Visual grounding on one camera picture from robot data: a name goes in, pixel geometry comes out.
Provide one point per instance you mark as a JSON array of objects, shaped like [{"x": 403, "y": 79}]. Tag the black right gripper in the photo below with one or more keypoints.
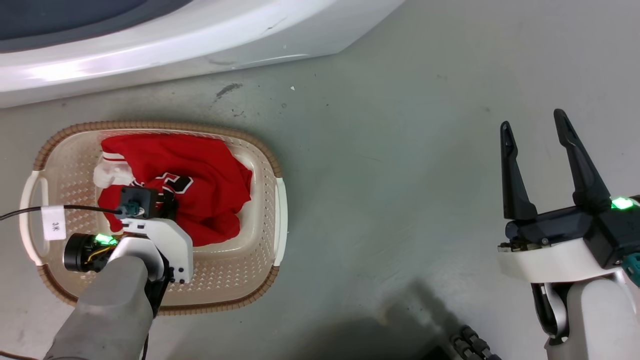
[{"x": 615, "y": 235}]

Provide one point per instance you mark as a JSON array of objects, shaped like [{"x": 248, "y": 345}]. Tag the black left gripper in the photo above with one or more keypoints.
[{"x": 80, "y": 252}]

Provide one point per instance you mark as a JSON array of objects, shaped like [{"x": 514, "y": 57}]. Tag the red basketball jersey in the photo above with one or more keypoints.
[{"x": 200, "y": 170}]

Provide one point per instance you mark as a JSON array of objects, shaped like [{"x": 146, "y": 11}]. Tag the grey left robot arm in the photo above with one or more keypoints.
[{"x": 110, "y": 310}]

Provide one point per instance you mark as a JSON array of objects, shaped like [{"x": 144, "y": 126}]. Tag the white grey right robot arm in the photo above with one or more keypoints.
[{"x": 595, "y": 320}]

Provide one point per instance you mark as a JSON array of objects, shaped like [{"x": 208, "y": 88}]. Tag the cream laundry basket brown rim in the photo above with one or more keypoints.
[{"x": 250, "y": 270}]

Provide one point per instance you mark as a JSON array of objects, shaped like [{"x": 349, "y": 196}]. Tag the grey rubber door gasket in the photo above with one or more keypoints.
[{"x": 75, "y": 20}]

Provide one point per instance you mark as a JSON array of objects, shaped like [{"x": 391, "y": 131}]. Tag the white front-load washing machine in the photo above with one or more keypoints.
[{"x": 200, "y": 45}]

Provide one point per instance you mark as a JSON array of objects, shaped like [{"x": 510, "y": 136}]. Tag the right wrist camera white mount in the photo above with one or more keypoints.
[{"x": 550, "y": 262}]

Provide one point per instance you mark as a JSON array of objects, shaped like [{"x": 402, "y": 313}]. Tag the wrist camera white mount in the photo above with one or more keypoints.
[
  {"x": 170, "y": 245},
  {"x": 550, "y": 262}
]

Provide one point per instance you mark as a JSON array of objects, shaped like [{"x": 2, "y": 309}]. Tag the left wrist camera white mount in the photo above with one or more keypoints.
[{"x": 170, "y": 245}]

